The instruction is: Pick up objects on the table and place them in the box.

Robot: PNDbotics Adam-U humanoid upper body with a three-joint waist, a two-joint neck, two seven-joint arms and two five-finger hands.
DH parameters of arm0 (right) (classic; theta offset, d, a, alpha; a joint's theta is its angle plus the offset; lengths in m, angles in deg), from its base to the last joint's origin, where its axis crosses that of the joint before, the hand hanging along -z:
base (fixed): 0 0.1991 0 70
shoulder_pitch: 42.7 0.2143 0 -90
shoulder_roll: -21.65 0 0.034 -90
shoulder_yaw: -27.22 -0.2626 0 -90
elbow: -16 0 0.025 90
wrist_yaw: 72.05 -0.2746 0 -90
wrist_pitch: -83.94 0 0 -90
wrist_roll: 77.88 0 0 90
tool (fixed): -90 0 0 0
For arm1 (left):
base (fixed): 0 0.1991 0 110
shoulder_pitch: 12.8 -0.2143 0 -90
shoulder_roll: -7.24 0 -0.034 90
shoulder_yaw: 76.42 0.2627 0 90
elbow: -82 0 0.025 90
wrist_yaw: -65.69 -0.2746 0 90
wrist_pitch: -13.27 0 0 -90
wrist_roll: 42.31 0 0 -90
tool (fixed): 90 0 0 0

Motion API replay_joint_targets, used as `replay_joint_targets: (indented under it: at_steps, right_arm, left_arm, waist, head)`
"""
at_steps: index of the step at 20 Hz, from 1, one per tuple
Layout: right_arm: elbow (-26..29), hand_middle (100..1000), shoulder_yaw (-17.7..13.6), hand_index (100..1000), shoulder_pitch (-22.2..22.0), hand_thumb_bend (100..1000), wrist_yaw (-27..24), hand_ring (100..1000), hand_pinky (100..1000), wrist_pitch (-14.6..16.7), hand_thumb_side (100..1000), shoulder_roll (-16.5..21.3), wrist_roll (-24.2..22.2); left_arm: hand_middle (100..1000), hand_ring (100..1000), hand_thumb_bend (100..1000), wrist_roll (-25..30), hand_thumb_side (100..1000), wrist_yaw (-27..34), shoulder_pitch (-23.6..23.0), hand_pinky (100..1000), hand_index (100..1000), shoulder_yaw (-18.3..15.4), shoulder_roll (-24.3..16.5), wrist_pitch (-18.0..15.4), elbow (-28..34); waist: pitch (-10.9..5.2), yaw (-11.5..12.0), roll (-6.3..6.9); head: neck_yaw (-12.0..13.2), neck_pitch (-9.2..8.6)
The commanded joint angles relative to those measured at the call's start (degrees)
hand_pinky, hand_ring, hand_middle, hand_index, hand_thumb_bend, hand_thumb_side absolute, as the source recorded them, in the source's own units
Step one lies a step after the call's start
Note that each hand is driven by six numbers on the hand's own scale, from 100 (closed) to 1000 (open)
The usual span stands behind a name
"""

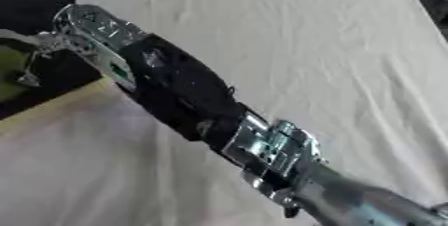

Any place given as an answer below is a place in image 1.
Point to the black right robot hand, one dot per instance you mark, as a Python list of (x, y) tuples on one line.
[(32, 10)]

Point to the silver and black right robot arm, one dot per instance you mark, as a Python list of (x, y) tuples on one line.
[(181, 90)]

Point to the yellow-green toy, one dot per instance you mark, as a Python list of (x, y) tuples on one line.
[(9, 70)]

